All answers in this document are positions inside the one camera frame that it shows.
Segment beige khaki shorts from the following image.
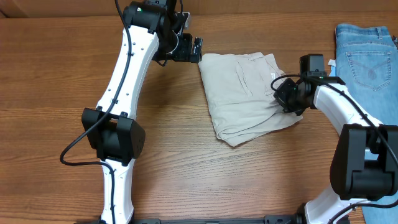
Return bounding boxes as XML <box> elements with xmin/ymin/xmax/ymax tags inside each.
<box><xmin>198</xmin><ymin>52</ymin><xmax>303</xmax><ymax>147</ymax></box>

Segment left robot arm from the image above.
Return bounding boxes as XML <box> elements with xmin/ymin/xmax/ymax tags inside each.
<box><xmin>81</xmin><ymin>0</ymin><xmax>203</xmax><ymax>223</ymax></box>

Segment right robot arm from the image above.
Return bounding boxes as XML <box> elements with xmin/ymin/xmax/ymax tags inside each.
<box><xmin>264</xmin><ymin>54</ymin><xmax>397</xmax><ymax>224</ymax></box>

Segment light blue garment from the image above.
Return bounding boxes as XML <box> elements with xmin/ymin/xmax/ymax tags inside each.
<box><xmin>328</xmin><ymin>59</ymin><xmax>336</xmax><ymax>77</ymax></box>

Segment blue denim jeans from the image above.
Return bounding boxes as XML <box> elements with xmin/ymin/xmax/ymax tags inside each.
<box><xmin>334</xmin><ymin>23</ymin><xmax>398</xmax><ymax>224</ymax></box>

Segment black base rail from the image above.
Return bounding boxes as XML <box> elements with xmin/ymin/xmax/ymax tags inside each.
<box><xmin>74</xmin><ymin>214</ymin><xmax>351</xmax><ymax>224</ymax></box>

